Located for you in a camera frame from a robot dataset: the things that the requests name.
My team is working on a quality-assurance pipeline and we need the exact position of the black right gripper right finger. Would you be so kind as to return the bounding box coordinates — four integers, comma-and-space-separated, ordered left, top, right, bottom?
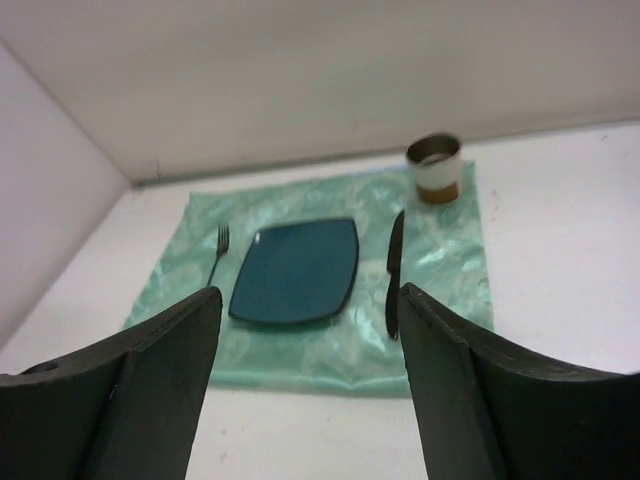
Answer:
398, 284, 639, 479

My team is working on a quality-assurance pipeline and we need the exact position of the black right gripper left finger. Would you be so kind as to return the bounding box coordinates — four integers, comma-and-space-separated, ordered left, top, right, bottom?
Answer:
1, 287, 222, 479

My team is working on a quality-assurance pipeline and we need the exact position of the green patterned cloth placemat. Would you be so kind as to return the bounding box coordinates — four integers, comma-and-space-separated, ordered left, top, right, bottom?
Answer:
126, 162, 493, 397

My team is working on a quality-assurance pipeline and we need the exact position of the black table knife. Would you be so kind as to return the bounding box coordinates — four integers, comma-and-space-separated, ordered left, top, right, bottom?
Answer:
385, 210, 405, 340

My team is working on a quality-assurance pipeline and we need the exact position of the black metal fork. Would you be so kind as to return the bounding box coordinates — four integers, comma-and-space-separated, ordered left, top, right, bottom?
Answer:
205, 223, 230, 286

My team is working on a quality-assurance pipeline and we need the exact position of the teal square plate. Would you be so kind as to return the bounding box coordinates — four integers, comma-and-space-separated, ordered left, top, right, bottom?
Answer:
228, 217, 359, 327

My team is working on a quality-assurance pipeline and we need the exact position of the steel cup with cork base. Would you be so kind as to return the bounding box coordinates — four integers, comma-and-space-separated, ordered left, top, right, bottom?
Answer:
405, 132, 463, 205

